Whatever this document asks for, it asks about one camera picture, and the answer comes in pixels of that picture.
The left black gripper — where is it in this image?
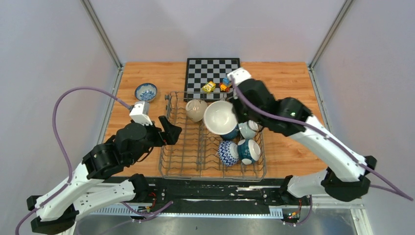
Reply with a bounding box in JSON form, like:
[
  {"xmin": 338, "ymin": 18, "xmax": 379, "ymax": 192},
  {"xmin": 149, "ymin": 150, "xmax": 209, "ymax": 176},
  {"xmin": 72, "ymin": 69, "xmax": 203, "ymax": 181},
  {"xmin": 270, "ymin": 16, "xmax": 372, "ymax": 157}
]
[{"xmin": 129, "ymin": 115, "xmax": 183, "ymax": 165}]

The beige floral bowl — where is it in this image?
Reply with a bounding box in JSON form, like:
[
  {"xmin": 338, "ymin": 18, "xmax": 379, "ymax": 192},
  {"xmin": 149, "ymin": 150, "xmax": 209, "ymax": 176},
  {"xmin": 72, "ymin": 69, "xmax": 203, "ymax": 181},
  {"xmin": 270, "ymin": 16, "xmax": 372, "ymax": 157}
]
[{"xmin": 203, "ymin": 100, "xmax": 238, "ymax": 135}]

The blue floral white bowl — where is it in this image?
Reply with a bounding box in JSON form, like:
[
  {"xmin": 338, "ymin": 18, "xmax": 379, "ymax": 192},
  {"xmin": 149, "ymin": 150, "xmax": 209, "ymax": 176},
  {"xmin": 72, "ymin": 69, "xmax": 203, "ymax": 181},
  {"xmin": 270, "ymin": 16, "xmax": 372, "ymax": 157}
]
[{"xmin": 134, "ymin": 83, "xmax": 158, "ymax": 102}]

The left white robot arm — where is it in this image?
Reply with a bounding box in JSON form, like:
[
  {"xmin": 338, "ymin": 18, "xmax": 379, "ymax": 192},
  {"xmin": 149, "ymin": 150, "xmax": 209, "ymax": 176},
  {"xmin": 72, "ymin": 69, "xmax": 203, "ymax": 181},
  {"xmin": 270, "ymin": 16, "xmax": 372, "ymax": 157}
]
[{"xmin": 27, "ymin": 116, "xmax": 182, "ymax": 235}]

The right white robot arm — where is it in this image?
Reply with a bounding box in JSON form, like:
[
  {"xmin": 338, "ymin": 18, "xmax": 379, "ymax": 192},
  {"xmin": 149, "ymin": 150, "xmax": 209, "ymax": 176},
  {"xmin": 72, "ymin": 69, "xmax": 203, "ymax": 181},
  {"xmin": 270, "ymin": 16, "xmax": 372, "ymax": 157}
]
[{"xmin": 230, "ymin": 76, "xmax": 377, "ymax": 205}]

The blue orange toy truck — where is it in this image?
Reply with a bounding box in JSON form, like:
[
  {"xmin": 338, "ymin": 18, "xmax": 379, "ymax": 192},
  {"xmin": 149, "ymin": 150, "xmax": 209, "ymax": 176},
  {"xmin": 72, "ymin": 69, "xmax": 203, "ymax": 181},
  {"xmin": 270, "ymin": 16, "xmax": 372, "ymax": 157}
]
[{"xmin": 219, "ymin": 77, "xmax": 232, "ymax": 93}]

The beige bowl upper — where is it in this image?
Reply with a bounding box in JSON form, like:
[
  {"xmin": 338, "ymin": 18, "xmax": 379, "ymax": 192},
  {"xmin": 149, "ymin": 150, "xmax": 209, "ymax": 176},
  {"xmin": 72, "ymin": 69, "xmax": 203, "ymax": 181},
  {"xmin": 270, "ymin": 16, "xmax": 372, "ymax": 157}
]
[{"xmin": 185, "ymin": 99, "xmax": 208, "ymax": 122}]

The light blue striped bowl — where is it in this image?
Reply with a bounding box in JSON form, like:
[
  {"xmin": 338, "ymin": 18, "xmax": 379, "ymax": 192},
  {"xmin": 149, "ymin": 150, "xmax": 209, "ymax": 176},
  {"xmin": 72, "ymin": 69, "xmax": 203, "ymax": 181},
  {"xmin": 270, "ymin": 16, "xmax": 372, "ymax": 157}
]
[{"xmin": 238, "ymin": 120, "xmax": 259, "ymax": 139}]

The yellow toy car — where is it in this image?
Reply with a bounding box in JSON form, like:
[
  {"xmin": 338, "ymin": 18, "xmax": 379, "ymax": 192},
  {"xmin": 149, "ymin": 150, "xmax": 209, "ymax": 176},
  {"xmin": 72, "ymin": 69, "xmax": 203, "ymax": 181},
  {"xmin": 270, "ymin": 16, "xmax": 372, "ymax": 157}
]
[{"xmin": 202, "ymin": 81, "xmax": 216, "ymax": 93}]

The dark teal glazed bowl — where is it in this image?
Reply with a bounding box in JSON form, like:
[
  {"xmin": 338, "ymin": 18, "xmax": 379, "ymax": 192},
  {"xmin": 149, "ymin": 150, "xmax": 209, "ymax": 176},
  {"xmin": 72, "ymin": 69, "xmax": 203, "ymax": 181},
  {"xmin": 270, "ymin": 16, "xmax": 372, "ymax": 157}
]
[{"xmin": 220, "ymin": 125, "xmax": 239, "ymax": 141}]

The blue zigzag bowl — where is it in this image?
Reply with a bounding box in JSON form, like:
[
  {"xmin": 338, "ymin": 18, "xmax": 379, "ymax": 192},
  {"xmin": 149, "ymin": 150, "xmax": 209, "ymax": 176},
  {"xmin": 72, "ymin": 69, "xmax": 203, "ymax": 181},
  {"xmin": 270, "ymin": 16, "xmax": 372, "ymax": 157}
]
[{"xmin": 218, "ymin": 141, "xmax": 239, "ymax": 166}]

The teal white dotted bowl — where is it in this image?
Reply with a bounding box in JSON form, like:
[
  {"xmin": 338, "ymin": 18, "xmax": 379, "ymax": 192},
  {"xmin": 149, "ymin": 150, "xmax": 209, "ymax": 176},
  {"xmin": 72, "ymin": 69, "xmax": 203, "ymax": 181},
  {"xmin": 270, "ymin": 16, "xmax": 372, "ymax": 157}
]
[{"xmin": 237, "ymin": 139, "xmax": 261, "ymax": 165}]

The black white checkerboard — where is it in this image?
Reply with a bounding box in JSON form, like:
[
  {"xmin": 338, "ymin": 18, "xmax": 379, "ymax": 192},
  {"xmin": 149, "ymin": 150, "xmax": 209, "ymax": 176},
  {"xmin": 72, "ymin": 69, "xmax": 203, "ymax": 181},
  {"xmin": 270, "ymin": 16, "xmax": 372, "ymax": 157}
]
[{"xmin": 184, "ymin": 58, "xmax": 240, "ymax": 102}]

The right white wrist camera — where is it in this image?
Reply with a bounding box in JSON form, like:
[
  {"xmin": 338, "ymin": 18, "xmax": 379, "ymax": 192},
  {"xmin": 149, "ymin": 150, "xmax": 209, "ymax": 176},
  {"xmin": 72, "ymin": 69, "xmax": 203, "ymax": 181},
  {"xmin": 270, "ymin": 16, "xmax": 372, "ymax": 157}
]
[{"xmin": 227, "ymin": 67, "xmax": 252, "ymax": 86}]

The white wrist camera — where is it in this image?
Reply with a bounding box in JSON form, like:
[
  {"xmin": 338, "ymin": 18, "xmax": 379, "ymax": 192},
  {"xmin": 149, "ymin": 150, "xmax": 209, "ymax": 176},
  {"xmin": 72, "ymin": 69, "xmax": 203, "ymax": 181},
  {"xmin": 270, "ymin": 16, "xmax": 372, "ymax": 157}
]
[
  {"xmin": 129, "ymin": 101, "xmax": 153, "ymax": 126},
  {"xmin": 227, "ymin": 67, "xmax": 252, "ymax": 86}
]

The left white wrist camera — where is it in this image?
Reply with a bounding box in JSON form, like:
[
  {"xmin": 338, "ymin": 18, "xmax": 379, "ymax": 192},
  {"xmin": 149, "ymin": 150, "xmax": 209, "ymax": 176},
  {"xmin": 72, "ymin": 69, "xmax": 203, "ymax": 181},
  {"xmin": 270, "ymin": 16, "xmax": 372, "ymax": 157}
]
[{"xmin": 129, "ymin": 101, "xmax": 153, "ymax": 126}]

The grey wire dish rack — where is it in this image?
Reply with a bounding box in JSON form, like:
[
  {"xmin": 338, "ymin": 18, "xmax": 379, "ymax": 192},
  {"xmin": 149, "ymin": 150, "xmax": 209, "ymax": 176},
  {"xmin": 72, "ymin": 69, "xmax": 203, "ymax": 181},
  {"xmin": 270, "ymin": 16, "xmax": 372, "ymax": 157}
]
[{"xmin": 158, "ymin": 92, "xmax": 267, "ymax": 182}]

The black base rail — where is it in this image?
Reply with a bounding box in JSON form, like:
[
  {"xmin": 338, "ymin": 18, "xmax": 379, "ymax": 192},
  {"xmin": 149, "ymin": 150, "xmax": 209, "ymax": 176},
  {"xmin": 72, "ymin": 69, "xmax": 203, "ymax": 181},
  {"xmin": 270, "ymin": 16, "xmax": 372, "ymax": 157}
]
[{"xmin": 107, "ymin": 176, "xmax": 305, "ymax": 218}]

